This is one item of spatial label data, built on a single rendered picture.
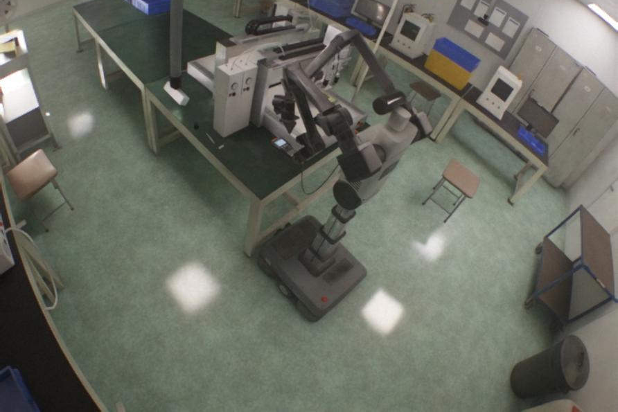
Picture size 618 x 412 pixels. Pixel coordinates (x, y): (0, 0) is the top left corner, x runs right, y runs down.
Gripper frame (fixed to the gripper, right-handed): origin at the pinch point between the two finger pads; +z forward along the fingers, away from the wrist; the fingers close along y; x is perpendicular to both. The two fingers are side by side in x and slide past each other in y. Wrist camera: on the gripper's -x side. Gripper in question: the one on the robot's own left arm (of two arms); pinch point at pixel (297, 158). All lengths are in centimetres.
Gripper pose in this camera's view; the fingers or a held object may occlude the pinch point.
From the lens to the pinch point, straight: 178.1
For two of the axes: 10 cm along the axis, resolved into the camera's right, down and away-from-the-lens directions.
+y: -6.5, 4.5, -6.1
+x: 5.1, 8.6, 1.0
